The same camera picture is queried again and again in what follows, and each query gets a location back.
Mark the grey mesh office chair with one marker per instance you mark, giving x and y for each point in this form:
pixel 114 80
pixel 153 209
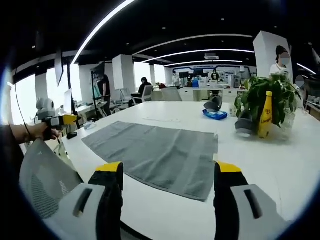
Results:
pixel 45 180

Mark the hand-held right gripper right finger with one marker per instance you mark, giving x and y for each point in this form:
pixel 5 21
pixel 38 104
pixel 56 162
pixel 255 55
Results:
pixel 232 200

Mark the grey pouch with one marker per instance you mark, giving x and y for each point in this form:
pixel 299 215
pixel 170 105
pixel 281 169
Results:
pixel 213 103

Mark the white cup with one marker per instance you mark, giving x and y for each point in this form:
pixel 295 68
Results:
pixel 232 110

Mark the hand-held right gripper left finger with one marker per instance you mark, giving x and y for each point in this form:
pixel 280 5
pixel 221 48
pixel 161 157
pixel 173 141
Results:
pixel 100 200

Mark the white table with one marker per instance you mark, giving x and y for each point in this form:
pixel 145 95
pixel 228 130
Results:
pixel 262 162

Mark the grey headphones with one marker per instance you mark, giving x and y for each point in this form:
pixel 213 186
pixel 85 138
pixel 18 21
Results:
pixel 243 126

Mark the person's left hand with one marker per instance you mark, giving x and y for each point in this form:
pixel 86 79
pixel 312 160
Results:
pixel 48 135

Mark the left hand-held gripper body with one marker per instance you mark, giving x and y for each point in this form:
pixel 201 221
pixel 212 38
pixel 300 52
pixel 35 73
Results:
pixel 47 112

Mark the yellow bottle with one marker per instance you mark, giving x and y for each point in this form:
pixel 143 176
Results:
pixel 265 116

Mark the blue wet wipes packet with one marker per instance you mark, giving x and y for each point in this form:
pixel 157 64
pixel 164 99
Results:
pixel 215 114

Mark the white office chair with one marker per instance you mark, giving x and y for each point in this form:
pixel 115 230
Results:
pixel 145 94

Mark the green potted plant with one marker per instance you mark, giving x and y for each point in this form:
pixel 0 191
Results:
pixel 270 100

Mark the grey towel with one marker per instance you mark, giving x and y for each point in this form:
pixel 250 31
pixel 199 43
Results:
pixel 160 152

